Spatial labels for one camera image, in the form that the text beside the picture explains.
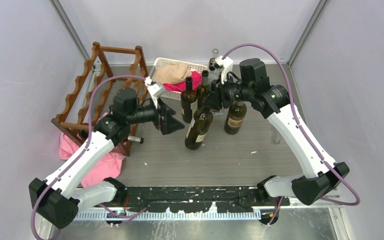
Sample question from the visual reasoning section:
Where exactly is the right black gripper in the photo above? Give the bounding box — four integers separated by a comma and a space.
202, 72, 254, 111

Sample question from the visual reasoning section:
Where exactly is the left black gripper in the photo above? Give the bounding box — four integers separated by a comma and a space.
126, 95, 185, 134

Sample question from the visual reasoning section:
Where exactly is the black-neck green wine bottle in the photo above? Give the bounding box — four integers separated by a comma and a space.
184, 96, 214, 150

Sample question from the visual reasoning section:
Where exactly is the silver-neck dark wine bottle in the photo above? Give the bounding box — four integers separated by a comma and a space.
79, 122, 145, 145

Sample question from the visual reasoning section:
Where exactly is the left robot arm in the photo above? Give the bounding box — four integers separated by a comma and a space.
28, 88, 185, 230

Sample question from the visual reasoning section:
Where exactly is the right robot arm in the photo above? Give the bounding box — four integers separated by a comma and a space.
203, 56, 350, 206

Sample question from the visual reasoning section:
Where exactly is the dark bottle gold label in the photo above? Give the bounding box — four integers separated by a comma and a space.
196, 70, 211, 109

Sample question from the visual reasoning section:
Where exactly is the clear bottle black cap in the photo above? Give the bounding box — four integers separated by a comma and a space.
208, 57, 219, 84
211, 108, 223, 116

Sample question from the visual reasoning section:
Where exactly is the brown wine bottle white label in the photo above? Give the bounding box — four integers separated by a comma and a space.
180, 76, 197, 124

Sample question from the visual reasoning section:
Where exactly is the dark bottle beige label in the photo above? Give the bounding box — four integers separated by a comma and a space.
224, 101, 247, 135

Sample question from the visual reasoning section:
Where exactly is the rear clear bottle black cap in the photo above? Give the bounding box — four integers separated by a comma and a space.
208, 57, 219, 84

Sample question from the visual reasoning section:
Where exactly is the empty clear glass bottle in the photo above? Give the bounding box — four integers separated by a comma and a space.
211, 48, 219, 59

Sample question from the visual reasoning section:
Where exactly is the brown wooden wine rack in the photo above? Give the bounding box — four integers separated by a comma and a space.
51, 42, 149, 146

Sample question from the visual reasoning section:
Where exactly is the magenta cloth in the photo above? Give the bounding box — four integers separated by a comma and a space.
163, 71, 202, 93

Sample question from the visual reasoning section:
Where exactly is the beige cloth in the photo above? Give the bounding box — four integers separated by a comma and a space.
153, 62, 192, 85

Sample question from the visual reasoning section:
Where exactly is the white plastic basket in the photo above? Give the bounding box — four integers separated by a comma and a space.
149, 57, 208, 101

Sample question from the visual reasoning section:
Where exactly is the pink cloth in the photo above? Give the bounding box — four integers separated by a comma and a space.
59, 112, 127, 189

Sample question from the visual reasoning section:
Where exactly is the clear drinking glass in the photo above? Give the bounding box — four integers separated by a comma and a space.
272, 125, 282, 145

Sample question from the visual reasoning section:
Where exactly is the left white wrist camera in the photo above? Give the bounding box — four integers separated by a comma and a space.
144, 76, 166, 110

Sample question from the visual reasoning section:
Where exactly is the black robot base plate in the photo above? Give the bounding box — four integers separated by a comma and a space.
102, 186, 280, 214

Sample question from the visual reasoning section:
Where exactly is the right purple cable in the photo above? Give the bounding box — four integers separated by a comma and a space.
221, 43, 361, 207

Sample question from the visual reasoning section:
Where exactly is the purple cable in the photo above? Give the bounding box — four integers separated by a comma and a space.
28, 74, 150, 240
221, 43, 361, 207

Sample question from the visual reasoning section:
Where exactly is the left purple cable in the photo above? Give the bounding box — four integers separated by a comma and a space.
28, 74, 150, 240

